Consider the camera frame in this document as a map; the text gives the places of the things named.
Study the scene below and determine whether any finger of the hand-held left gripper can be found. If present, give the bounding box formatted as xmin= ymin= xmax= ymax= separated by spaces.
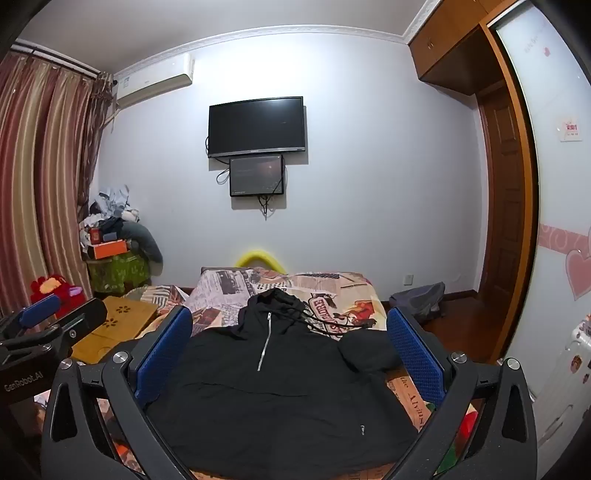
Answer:
xmin=0 ymin=294 xmax=63 ymax=342
xmin=28 ymin=298 xmax=109 ymax=358

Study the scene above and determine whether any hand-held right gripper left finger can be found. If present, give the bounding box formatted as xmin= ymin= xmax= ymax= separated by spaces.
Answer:
xmin=41 ymin=305 xmax=195 ymax=480

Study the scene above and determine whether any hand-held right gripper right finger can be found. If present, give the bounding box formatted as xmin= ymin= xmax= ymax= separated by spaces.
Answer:
xmin=385 ymin=305 xmax=539 ymax=480

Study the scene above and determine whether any black zip hoodie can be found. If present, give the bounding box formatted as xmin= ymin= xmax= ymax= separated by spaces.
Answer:
xmin=145 ymin=288 xmax=420 ymax=472

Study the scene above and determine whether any pile of clothes and papers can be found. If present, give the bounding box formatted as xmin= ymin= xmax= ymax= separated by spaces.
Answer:
xmin=78 ymin=185 xmax=141 ymax=245

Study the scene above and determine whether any red plush toy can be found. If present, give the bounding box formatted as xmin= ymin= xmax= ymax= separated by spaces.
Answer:
xmin=30 ymin=275 xmax=84 ymax=319

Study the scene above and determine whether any wooden lap table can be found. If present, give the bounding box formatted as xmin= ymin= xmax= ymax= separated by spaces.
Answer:
xmin=71 ymin=295 xmax=160 ymax=365

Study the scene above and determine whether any grey bag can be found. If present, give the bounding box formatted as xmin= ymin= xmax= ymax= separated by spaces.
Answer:
xmin=389 ymin=282 xmax=446 ymax=321

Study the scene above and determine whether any green patterned cloth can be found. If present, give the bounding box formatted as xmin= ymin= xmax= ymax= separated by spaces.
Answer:
xmin=86 ymin=251 xmax=152 ymax=296

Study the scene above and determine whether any orange box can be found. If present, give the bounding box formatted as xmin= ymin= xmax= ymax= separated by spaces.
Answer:
xmin=91 ymin=239 xmax=129 ymax=260

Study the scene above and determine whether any newspaper print quilt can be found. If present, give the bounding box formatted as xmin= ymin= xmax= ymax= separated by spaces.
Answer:
xmin=185 ymin=267 xmax=287 ymax=337

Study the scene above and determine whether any printed bedsheet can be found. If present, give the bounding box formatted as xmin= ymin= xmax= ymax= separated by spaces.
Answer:
xmin=34 ymin=267 xmax=485 ymax=480

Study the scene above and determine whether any striped curtain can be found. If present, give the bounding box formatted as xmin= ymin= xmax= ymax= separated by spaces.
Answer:
xmin=0 ymin=46 xmax=114 ymax=319

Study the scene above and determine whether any yellow foam tube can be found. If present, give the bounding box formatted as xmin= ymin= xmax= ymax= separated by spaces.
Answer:
xmin=235 ymin=249 xmax=286 ymax=273

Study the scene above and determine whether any wooden door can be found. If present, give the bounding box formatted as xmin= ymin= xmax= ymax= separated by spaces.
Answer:
xmin=478 ymin=80 xmax=529 ymax=365

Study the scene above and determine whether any small black monitor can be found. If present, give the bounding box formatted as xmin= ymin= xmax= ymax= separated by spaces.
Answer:
xmin=229 ymin=154 xmax=284 ymax=198

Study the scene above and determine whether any white wardrobe sliding door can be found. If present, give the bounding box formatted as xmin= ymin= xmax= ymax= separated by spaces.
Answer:
xmin=489 ymin=4 xmax=591 ymax=444

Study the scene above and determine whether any white air conditioner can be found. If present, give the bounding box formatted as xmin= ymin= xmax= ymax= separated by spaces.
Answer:
xmin=115 ymin=52 xmax=193 ymax=109

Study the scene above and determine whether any red and white sticker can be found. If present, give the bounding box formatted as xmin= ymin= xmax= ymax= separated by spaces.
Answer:
xmin=558 ymin=115 xmax=583 ymax=141

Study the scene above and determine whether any wooden overhead cabinet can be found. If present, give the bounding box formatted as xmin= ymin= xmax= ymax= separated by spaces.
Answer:
xmin=407 ymin=0 xmax=502 ymax=95

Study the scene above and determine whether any black monitor cable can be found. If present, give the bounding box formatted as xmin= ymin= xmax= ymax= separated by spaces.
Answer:
xmin=257 ymin=194 xmax=279 ymax=221

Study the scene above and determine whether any black wall television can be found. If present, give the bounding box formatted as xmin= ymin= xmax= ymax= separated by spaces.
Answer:
xmin=208 ymin=96 xmax=307 ymax=159

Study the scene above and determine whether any white curtain rail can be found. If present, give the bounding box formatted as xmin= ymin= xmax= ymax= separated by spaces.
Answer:
xmin=9 ymin=39 xmax=116 ymax=85

